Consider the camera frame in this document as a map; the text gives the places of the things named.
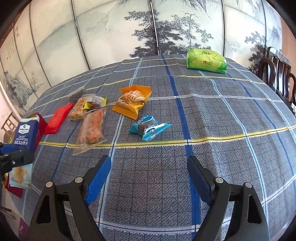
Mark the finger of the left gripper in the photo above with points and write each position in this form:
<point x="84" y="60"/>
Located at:
<point x="14" y="156"/>

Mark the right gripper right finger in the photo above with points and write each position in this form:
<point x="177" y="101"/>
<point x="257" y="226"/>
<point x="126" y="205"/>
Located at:
<point x="248" y="221"/>

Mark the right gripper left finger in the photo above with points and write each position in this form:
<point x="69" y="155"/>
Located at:
<point x="49" y="221"/>

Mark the navy blue cracker pack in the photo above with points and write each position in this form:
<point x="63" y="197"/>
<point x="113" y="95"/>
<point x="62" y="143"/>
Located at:
<point x="24" y="139"/>

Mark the clear long snack packet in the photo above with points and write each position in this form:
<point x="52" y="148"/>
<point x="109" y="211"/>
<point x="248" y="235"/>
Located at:
<point x="91" y="132"/>

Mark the red snack packet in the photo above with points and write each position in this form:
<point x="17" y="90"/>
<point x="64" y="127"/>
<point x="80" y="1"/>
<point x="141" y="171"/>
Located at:
<point x="57" y="119"/>

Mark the clear fried twist packet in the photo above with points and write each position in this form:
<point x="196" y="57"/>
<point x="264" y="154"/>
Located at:
<point x="85" y="105"/>

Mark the dark sesame snack bar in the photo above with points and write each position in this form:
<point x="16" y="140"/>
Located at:
<point x="75" y="95"/>

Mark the teal blue snack packet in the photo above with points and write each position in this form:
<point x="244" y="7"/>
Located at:
<point x="148" y="127"/>

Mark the orange snack packet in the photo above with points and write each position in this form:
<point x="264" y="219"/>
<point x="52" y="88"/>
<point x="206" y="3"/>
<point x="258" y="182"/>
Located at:
<point x="132" y="100"/>

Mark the small bamboo chair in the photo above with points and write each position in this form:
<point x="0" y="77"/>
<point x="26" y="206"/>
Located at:
<point x="10" y="124"/>

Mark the blue grey plaid tablecloth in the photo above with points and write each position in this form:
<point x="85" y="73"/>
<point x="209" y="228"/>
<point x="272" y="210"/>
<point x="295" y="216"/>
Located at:
<point x="234" y="124"/>

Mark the painted folding screen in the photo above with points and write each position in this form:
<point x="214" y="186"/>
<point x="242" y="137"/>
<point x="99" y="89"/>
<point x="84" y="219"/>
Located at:
<point x="51" y="41"/>

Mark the green tissue pack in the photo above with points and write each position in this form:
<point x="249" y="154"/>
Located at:
<point x="206" y="60"/>

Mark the dark wooden chair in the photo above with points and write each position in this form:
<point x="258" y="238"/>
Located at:
<point x="275" y="70"/>

